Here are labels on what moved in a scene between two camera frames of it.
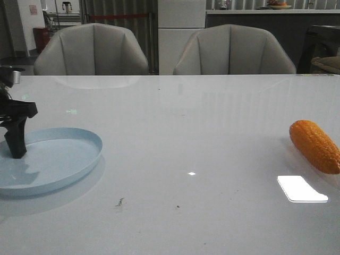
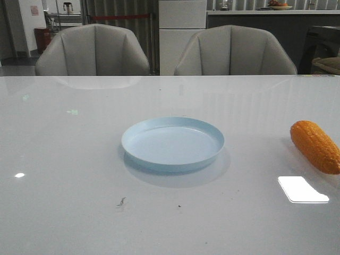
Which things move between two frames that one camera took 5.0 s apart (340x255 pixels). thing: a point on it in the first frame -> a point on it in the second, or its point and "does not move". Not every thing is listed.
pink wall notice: (33, 10) does not move
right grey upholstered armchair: (230, 49) does not move
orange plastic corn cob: (316, 147) does not move
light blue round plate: (53, 156) -> (172, 141)
